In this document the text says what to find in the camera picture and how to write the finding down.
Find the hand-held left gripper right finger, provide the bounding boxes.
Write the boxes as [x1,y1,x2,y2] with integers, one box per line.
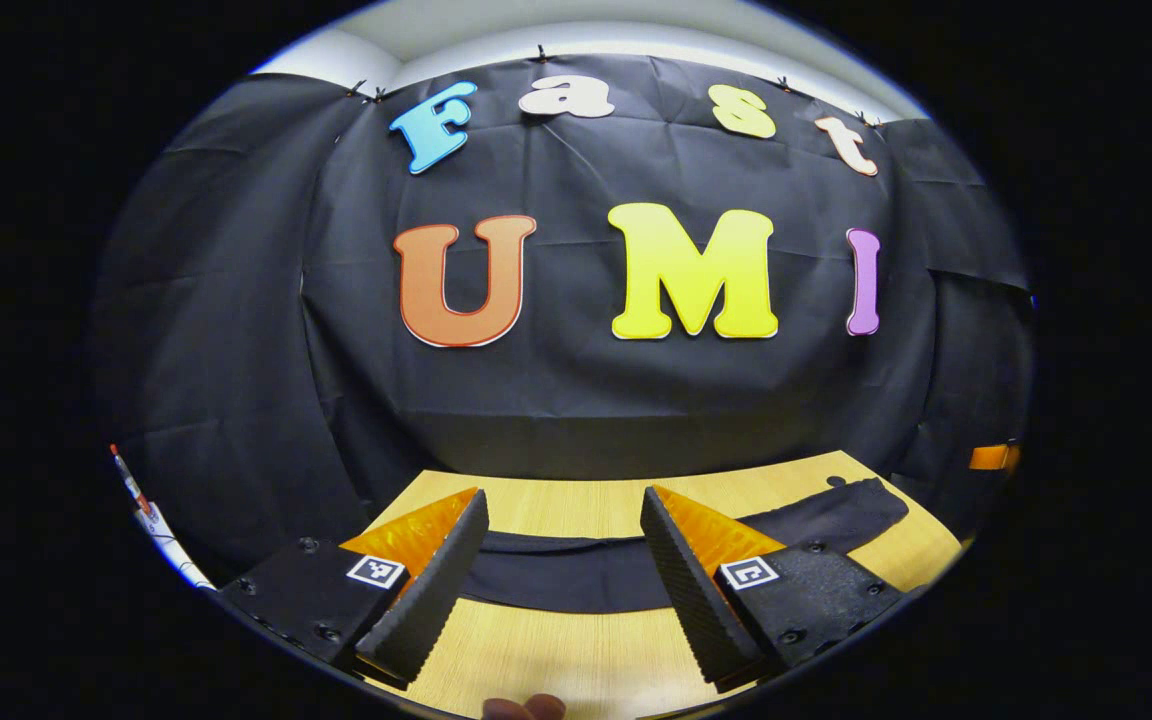
[639,485,907,691]

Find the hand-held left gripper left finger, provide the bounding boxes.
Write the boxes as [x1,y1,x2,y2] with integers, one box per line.
[219,487,490,689]

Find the dark grey jeans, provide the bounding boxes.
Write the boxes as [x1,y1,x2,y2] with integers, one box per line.
[456,476,910,614]

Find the black backdrop cloth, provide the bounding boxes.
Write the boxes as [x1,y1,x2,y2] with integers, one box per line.
[91,50,1037,591]

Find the red and white tube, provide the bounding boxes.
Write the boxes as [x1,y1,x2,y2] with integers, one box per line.
[109,443,152,519]

